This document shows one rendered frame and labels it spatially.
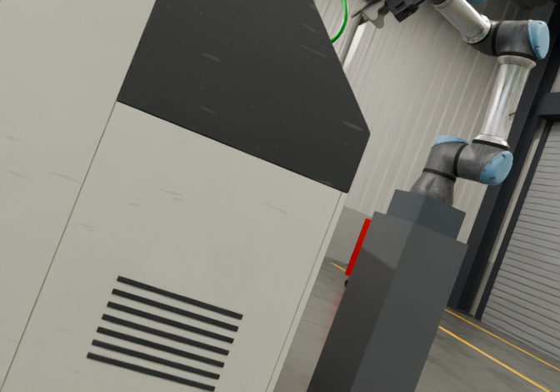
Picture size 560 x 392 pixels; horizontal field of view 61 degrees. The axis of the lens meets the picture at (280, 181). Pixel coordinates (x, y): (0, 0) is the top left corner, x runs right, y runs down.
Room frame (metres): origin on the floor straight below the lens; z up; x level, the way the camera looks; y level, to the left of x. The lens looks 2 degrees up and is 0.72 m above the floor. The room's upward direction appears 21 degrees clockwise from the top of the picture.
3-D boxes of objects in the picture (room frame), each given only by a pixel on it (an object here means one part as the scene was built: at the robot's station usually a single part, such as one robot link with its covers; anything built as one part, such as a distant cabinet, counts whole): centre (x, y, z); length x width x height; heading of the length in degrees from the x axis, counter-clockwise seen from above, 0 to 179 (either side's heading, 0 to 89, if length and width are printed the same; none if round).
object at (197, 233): (1.43, 0.19, 0.39); 0.70 x 0.58 x 0.79; 13
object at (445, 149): (1.64, -0.52, 1.07); 0.13 x 0.12 x 0.14; 45
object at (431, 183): (1.65, -0.51, 0.95); 0.15 x 0.15 x 0.10
